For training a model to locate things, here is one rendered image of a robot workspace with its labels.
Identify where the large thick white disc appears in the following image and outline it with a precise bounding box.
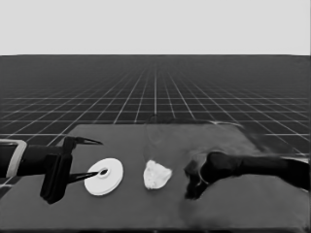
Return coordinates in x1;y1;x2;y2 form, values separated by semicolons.
84;157;124;197

